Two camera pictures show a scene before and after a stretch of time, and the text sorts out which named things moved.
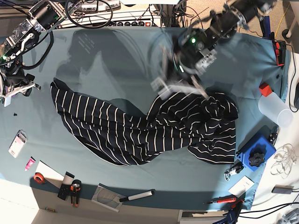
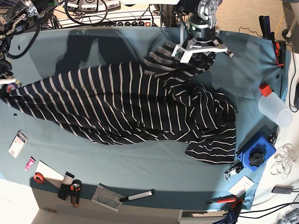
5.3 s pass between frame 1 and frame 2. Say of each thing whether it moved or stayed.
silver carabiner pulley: stayed
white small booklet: stayed
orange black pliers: stayed
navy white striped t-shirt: moved
